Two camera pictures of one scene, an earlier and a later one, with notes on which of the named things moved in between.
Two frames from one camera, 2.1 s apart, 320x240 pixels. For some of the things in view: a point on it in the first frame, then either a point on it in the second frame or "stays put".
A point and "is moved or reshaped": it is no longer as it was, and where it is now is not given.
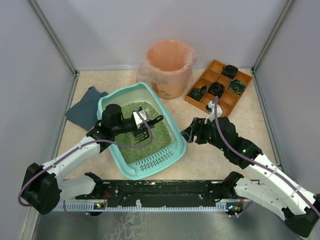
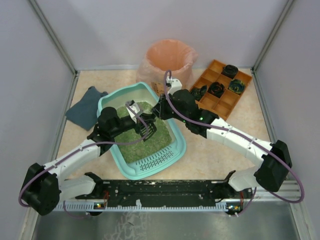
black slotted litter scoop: [144, 134] is moved or reshaped
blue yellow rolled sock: [236, 86] stays put
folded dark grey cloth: [84, 113] stays put
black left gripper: [143, 123] stays put
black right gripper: [199, 131] → [163, 107]
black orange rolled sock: [216, 89] stays put
